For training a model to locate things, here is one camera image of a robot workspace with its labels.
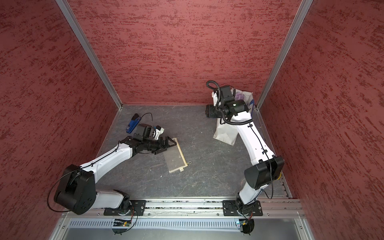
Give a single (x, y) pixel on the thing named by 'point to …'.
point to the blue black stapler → (134, 121)
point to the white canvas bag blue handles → (227, 133)
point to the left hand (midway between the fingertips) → (171, 149)
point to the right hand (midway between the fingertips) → (211, 114)
